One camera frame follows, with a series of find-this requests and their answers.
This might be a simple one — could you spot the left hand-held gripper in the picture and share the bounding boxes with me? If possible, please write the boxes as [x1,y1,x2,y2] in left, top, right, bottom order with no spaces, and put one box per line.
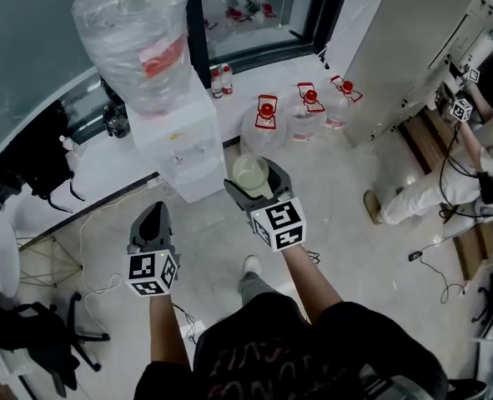
[125,201,181,298]

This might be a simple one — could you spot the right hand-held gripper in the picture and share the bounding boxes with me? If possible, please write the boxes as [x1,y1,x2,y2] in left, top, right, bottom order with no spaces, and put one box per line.
[224,159,307,253]

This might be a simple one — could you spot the translucent plastic cup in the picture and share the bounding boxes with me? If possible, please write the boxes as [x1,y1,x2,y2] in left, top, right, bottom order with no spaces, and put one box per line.
[232,152,271,192]

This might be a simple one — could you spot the white water dispenser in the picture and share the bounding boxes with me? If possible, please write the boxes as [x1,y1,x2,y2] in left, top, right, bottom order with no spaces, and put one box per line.
[127,67,225,203]

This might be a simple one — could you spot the person's right forearm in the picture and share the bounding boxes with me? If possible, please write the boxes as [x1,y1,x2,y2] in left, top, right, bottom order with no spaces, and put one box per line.
[281,243,344,325]

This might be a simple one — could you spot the person's left forearm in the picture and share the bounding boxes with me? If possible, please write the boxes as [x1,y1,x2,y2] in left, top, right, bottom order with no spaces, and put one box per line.
[148,293,191,368]

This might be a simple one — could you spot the white plastic bottle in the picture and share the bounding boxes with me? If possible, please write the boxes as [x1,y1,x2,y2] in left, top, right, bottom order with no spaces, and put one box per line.
[210,68,224,99]
[220,63,235,97]

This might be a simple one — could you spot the plastic-wrapped large water jug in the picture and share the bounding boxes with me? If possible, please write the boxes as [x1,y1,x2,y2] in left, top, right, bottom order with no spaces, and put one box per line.
[71,0,194,118]

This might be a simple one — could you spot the large clear red-capped bottle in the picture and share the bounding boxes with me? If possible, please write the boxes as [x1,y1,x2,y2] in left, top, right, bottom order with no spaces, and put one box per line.
[240,94,288,157]
[285,82,327,143]
[324,76,363,132]

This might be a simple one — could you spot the person's right white shoe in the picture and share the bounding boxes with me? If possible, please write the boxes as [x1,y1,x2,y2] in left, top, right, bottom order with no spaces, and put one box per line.
[244,255,263,278]

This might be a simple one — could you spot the person's grey trousers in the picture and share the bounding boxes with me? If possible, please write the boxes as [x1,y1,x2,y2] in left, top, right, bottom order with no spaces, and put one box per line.
[237,271,281,308]

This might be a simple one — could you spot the dark glass jars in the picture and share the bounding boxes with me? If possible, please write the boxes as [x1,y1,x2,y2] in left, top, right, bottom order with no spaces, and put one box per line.
[103,79,132,139]

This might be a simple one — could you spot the small clear bottle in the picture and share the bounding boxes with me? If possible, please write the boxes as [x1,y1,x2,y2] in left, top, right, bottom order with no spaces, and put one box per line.
[58,134,81,158]

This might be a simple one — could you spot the black backpack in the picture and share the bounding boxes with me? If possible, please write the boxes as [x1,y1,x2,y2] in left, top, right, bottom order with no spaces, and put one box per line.
[0,100,87,214]

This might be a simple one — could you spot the white round side table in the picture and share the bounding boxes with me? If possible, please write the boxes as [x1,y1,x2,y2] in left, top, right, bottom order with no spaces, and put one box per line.
[0,218,83,299]

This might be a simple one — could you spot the black office chair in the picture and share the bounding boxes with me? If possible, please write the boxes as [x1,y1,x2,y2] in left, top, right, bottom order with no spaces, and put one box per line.
[0,292,111,398]

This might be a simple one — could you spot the wooden board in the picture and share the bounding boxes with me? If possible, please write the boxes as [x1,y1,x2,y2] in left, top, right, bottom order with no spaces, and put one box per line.
[398,108,493,282]

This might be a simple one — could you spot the grey metal locker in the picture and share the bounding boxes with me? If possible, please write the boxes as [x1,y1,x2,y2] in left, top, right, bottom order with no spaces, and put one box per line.
[344,0,493,148]

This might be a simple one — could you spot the white floor cable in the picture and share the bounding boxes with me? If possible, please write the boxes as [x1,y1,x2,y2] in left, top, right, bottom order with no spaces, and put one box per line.
[78,179,180,333]

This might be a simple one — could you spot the thin black cable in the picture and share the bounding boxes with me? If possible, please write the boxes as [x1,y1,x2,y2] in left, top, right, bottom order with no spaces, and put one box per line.
[170,300,200,346]

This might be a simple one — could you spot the black power adapter with cable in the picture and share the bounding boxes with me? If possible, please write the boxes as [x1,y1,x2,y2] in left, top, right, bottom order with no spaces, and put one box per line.
[408,239,468,307]

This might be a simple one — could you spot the black window frame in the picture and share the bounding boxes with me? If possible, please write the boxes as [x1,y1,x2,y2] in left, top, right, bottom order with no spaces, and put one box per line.
[185,0,355,90]

